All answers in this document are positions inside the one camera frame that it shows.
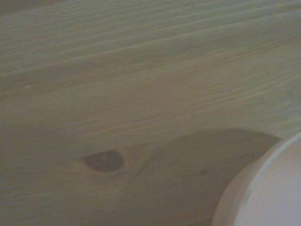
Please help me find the pink bowl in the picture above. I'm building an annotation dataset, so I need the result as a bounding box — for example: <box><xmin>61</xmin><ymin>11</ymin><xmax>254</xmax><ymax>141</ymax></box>
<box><xmin>211</xmin><ymin>131</ymin><xmax>301</xmax><ymax>226</ymax></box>

